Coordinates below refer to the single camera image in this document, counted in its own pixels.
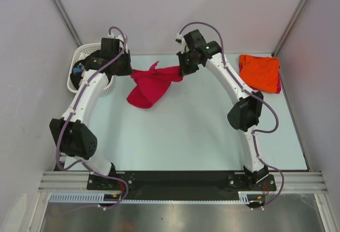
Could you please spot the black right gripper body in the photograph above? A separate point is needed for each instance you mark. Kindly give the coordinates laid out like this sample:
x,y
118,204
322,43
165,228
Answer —
x,y
187,60

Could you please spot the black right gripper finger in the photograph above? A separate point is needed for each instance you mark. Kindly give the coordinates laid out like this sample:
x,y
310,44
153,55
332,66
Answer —
x,y
182,74
192,69

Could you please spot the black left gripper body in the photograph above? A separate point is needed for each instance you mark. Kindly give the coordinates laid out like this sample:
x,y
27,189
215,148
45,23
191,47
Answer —
x,y
124,65

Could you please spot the red polo shirt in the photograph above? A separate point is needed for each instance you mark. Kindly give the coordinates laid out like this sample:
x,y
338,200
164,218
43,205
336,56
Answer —
x,y
152,84

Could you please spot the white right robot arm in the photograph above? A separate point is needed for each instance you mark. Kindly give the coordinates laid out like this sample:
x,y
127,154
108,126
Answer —
x,y
247,105

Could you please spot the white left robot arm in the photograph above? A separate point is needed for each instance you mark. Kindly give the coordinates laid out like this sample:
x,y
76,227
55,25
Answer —
x,y
90,75

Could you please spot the white plastic laundry basket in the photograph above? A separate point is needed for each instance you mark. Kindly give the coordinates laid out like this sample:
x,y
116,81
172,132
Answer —
x,y
81,53

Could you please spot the black printed t shirt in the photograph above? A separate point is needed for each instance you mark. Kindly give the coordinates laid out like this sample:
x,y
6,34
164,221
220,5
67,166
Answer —
x,y
76,73

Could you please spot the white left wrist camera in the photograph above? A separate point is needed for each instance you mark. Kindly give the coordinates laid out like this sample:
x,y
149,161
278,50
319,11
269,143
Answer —
x,y
123,40

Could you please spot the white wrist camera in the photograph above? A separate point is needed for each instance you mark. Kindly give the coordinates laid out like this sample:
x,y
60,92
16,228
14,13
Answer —
x,y
180,40
123,40

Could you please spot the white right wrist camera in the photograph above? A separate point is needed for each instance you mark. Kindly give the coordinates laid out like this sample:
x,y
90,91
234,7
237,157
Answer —
x,y
180,40

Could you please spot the aluminium frame rail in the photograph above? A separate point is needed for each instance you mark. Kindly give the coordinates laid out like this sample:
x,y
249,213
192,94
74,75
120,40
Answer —
x,y
77,181

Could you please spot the grey slotted cable duct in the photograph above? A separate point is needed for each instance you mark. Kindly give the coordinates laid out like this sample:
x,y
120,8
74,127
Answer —
x,y
84,198

